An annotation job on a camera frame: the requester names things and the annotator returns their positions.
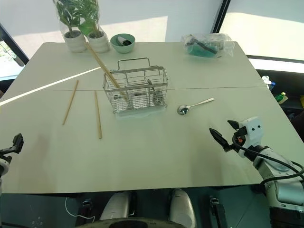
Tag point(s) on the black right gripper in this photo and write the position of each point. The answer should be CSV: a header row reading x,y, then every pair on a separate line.
x,y
239,136

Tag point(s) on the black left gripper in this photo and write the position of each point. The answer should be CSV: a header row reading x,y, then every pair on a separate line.
x,y
5,151

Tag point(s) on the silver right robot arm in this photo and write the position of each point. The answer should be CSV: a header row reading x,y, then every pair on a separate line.
x,y
285,190

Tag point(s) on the silver metal spoon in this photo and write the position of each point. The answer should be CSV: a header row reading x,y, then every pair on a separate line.
x,y
184,110

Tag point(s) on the green and yellow toy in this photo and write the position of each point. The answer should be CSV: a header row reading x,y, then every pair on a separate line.
x,y
281,97

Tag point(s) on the white and blue bottles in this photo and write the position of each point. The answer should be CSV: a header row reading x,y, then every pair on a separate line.
x,y
268,82

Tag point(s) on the wooden chopstick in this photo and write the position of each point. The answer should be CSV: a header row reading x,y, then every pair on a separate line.
x,y
70,102
99,62
98,115
102,62

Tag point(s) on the yellow object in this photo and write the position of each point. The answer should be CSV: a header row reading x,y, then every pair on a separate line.
x,y
302,99

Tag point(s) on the metal utensil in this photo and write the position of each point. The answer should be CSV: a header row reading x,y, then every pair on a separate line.
x,y
154,92

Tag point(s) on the green sponge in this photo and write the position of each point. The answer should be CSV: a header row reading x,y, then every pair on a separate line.
x,y
200,52

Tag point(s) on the white rounded shape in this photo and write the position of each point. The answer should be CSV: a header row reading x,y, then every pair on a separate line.
x,y
116,205
181,206

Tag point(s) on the white basket drip tray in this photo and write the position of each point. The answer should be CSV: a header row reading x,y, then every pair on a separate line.
x,y
140,114

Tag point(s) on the clear plastic bag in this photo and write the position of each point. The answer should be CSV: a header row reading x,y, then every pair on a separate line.
x,y
223,42

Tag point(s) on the potted plant white pot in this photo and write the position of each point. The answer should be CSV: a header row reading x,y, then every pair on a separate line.
x,y
76,42
98,44

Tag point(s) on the black window pillar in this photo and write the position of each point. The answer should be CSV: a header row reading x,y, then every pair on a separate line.
x,y
221,16

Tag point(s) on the clear plastic plant sleeve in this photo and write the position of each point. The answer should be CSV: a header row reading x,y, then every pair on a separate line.
x,y
60,23

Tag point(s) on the green bowl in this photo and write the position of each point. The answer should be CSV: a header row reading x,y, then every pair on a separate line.
x,y
123,48

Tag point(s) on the dark rounded shape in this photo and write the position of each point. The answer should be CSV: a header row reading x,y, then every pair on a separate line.
x,y
128,223

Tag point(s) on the white and black small object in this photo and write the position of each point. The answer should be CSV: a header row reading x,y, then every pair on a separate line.
x,y
123,41

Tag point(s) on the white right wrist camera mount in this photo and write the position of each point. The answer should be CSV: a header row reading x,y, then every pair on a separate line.
x,y
253,133

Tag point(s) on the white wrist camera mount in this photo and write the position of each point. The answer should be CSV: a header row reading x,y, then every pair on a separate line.
x,y
253,133
3,165

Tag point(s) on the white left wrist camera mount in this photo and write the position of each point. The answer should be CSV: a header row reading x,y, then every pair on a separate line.
x,y
3,165

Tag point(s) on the black table bracket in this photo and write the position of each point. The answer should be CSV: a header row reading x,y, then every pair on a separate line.
x,y
218,211
87,206

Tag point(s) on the black window frame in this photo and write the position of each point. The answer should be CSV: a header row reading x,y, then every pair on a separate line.
x,y
14,45

